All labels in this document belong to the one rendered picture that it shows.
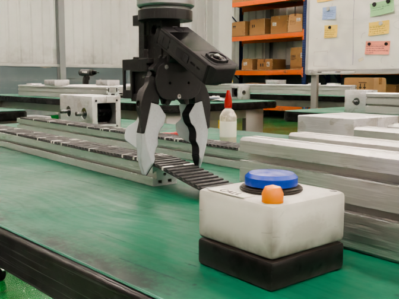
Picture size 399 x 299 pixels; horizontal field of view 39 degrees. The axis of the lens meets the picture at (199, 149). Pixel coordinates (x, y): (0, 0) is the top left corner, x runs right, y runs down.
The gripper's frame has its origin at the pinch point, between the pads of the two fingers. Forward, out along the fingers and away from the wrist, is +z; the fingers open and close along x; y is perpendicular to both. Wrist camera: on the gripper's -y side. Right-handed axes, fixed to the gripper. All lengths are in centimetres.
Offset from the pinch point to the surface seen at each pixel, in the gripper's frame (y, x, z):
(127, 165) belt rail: 8.7, 2.0, 0.9
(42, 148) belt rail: 39.1, 1.3, 1.6
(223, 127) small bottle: 31.9, -36.8, -0.8
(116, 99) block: 75, -36, -6
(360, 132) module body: -18.5, -14.0, -4.9
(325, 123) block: -13.2, -14.0, -5.6
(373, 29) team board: 159, -279, -43
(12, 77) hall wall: 1099, -400, -12
